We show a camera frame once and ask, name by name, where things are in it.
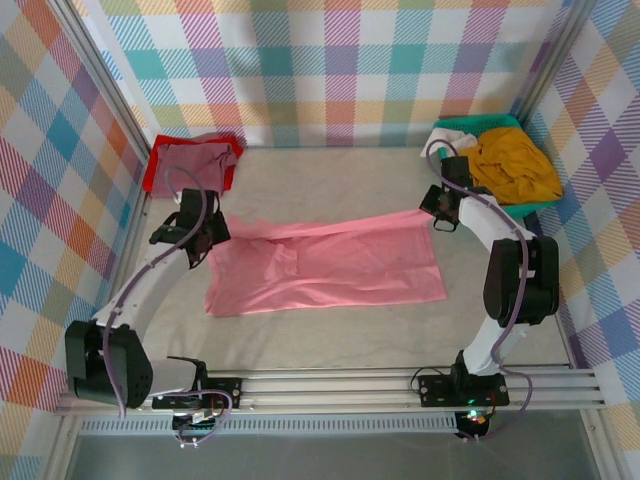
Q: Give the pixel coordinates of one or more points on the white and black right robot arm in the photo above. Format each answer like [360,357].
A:
[520,280]

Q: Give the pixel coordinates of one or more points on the pink t-shirt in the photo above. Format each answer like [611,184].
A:
[350,270]

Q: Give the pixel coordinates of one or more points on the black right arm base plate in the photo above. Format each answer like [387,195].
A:
[440,390]

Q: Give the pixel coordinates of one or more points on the mustard yellow t-shirt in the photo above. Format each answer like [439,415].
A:
[515,165]

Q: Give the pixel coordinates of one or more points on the white t-shirt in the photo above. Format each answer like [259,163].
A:
[445,137]

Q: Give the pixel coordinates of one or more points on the teal plastic basket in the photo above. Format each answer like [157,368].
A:
[500,122]

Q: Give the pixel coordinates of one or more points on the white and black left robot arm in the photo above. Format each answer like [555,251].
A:
[145,290]

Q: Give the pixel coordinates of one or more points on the red t-shirt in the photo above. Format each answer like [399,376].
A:
[152,172]

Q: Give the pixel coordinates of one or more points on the aluminium mounting rail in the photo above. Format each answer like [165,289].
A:
[325,387]

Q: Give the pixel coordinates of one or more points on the aluminium frame post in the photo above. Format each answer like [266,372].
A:
[547,60]
[105,85]

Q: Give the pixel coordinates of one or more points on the mauve t-shirt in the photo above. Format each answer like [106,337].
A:
[190,170]

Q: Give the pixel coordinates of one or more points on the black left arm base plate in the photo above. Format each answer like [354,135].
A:
[225,390]

